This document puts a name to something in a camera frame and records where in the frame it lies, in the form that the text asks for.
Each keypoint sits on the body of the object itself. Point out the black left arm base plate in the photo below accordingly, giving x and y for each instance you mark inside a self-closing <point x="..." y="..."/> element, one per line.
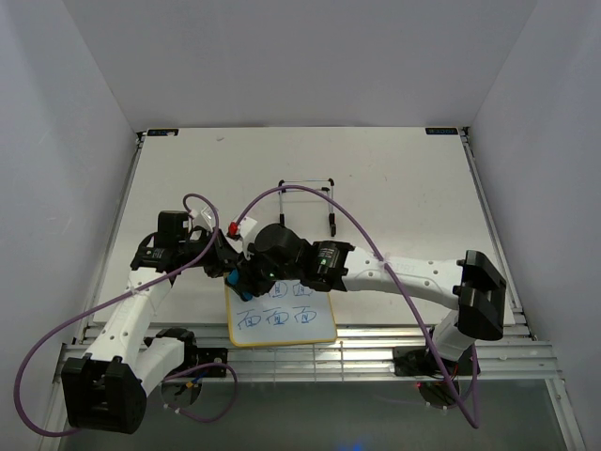
<point x="212" y="361"/>

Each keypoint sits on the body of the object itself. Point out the right blue corner label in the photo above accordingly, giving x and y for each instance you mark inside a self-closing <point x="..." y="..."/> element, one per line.
<point x="440" y="131"/>

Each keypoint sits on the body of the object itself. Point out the blue corner label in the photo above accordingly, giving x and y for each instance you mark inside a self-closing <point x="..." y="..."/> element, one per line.
<point x="162" y="132"/>
<point x="440" y="131"/>

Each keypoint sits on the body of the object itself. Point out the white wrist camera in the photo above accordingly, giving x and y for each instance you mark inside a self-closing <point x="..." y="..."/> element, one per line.
<point x="242" y="230"/>
<point x="202" y="221"/>

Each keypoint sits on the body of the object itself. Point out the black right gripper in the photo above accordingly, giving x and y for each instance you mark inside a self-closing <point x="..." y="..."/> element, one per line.
<point x="249" y="278"/>

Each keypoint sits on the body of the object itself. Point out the left blue corner label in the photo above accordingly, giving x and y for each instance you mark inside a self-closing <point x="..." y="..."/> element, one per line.
<point x="162" y="132"/>

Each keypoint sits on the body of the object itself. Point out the blue whiteboard eraser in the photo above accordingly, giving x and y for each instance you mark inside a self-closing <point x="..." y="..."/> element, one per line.
<point x="237" y="282"/>

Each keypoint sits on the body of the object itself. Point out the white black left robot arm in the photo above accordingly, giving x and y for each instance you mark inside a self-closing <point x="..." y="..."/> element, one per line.
<point x="107" y="387"/>

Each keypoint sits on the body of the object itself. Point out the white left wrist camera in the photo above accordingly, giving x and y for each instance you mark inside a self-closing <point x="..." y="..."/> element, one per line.
<point x="202" y="221"/>

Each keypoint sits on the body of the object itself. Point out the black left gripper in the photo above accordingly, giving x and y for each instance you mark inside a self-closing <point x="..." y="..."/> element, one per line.
<point x="223" y="253"/>

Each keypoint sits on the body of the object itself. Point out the black wire whiteboard stand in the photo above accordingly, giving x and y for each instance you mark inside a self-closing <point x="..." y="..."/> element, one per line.
<point x="298" y="201"/>

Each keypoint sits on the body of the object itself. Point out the yellow framed small whiteboard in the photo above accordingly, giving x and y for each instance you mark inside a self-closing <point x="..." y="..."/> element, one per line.
<point x="290" y="314"/>

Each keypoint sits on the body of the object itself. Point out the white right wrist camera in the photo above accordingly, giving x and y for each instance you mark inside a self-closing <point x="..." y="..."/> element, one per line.
<point x="242" y="230"/>

